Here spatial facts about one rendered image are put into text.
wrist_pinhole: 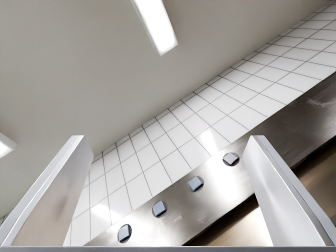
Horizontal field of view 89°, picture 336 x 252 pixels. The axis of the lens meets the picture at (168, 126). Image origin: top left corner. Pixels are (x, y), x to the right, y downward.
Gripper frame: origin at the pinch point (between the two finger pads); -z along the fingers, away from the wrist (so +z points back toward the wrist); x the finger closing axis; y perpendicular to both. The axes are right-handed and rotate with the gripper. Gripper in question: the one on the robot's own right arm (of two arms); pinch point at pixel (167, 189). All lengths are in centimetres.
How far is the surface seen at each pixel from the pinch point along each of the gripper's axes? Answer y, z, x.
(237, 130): 43, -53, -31
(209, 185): 51, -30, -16
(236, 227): 51, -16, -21
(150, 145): 60, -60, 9
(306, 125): 34, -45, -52
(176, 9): 2, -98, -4
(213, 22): 9, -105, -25
